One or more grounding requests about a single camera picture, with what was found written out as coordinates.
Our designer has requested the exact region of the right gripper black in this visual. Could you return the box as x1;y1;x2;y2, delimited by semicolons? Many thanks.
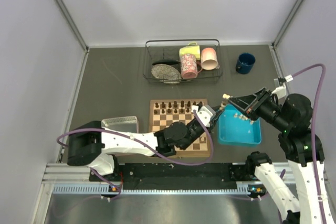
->
228;86;290;130

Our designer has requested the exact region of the light chess piece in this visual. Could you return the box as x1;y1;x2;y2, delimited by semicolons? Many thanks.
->
222;94;230;100

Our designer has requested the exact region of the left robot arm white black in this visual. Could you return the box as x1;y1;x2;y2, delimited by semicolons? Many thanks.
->
67;104;224;180

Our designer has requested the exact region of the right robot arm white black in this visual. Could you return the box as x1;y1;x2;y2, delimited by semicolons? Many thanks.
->
227;88;335;223

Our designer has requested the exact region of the wooden chess board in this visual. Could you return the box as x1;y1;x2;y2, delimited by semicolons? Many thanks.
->
149;99;211;157

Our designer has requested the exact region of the blue plastic tray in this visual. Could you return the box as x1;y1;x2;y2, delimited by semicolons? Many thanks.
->
217;105;262;147

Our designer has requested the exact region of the dark blue mug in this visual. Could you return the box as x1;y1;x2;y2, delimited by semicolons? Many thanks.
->
236;53;256;74

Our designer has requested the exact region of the pink patterned mug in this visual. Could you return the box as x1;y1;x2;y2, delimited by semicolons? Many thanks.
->
180;54;203;80

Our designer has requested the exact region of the speckled ceramic plate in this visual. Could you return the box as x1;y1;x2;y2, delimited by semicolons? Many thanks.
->
151;64;182;84

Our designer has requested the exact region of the metal tray pink rim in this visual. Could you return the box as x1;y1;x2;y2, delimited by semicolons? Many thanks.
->
101;116;139;133

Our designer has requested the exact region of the pink white mug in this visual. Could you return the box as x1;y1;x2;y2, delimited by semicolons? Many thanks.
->
201;47;218;70

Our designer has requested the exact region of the yellow mug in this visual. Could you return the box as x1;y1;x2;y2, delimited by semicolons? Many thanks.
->
179;41;201;61

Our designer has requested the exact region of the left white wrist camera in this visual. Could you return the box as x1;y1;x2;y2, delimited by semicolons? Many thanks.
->
191;105;216;127

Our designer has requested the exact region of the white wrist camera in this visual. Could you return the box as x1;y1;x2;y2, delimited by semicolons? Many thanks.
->
191;105;216;127
271;75;293;99

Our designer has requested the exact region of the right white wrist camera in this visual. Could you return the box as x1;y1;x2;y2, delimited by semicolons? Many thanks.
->
271;75;293;99

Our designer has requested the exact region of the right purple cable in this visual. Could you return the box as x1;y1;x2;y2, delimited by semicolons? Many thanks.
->
278;63;328;224

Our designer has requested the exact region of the purple cable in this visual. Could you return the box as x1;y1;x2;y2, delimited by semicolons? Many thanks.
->
278;63;328;224
56;116;215;201

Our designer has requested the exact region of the black wire dish rack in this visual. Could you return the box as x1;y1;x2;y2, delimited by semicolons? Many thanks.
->
142;39;224;84

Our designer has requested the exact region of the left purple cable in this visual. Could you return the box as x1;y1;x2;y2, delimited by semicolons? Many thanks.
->
56;116;215;201

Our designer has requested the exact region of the aluminium front rail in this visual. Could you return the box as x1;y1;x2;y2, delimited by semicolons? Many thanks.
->
41;163;329;196

